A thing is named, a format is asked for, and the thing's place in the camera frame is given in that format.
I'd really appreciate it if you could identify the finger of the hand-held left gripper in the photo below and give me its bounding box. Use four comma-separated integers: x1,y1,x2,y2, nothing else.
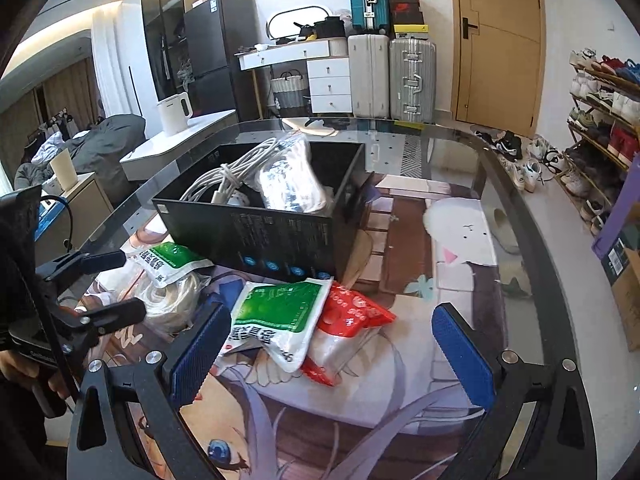
56,297,148,334
36,250,127,284

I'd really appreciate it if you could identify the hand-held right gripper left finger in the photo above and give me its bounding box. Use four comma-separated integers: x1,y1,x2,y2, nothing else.
67,302,233,480

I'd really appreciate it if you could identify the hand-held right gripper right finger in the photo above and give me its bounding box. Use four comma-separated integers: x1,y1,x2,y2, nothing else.
431,304,598,480

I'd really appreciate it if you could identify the bagged white rope coil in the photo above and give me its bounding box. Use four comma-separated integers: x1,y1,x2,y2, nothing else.
112,260,214,334

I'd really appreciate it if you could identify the small green white packet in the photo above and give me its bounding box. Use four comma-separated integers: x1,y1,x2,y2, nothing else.
127,241,214,290

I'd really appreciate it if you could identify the large green white packet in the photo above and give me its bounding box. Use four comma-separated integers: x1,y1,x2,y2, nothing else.
220,277,335,374

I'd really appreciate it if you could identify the red white packet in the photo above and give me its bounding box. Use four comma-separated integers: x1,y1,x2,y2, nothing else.
300,282,397,387

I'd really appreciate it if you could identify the black cardboard box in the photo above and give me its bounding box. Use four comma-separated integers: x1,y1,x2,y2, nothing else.
151,141,375,284

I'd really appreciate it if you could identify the white charging cable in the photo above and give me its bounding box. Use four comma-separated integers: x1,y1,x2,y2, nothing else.
179,137,281,207

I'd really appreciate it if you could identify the large bagged white rope bundle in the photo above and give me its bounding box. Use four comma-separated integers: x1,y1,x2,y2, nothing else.
250,132,334,214

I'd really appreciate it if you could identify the person's left hand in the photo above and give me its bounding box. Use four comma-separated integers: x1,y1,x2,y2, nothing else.
0,350,69,404

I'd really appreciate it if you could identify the low wooden cabinet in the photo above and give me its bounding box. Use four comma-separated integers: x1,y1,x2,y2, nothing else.
35,172,115,267

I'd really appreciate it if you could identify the printed cartoon desk mat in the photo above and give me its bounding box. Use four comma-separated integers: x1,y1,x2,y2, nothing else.
75,172,507,480

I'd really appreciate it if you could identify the beige cylinder bin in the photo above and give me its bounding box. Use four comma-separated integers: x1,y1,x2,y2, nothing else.
49,147,79,190

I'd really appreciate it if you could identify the grey bean bag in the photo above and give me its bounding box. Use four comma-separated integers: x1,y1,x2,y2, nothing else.
15,114,147,197

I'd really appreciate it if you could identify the beige slipper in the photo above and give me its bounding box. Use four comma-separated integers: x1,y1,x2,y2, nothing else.
492,208,522,255

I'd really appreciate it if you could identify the white side table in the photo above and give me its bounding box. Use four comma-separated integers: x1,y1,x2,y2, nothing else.
119,109,240,182

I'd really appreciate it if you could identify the clothes rack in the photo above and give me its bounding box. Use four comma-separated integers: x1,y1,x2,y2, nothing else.
34,109,77,137

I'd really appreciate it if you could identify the brown curtain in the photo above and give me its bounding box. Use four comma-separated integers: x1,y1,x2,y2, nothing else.
0,65,102,172

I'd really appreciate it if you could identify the white electric kettle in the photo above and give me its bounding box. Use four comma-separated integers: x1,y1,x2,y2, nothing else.
156,91,191,136

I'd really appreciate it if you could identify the open brown cardboard box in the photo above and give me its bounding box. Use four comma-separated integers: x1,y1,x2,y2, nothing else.
600,232,640,352

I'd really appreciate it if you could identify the white sheer curtain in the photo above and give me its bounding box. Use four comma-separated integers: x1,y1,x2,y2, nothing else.
90,2,147,122

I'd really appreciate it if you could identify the group of white sneakers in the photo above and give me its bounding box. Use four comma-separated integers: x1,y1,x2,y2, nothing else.
510,135,567,192

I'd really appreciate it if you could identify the black sneaker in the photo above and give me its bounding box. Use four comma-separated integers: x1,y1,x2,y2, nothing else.
475,130,524,162

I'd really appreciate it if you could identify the purple tote bag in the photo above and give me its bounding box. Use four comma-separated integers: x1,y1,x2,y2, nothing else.
591,152,640,262

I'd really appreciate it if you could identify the black glass cabinet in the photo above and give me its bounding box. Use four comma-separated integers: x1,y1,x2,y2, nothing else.
140,0,217,112

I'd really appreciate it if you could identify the dark grey fridge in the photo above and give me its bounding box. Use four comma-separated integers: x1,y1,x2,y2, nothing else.
183,0,259,117

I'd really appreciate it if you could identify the wooden shoe rack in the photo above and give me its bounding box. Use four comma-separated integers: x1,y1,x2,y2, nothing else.
567,50,640,213

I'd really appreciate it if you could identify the white woven basket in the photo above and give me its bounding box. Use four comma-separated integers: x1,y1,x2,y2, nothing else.
270,72,307,109

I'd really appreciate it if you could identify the silver suitcase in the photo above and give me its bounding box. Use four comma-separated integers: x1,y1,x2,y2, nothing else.
389,37,437,124

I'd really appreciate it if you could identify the group of racked sneakers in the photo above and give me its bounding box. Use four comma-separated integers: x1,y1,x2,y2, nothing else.
567,47,640,236

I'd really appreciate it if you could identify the white vanity desk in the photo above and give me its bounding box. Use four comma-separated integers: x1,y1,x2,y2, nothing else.
236,37,352,117

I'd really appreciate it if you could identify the white suitcase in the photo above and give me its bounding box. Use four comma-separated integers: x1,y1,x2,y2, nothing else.
347,34,391,120

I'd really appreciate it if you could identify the tan wooden door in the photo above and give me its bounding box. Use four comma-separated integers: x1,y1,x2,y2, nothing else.
447,0,546,139

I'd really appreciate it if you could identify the oval vanity mirror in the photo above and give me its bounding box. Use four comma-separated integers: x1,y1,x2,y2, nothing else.
265,5,332,44

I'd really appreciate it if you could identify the black bag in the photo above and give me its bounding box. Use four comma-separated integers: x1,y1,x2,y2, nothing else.
314,17,347,40

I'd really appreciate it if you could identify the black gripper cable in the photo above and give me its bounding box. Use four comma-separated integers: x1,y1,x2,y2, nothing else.
42,195,77,253

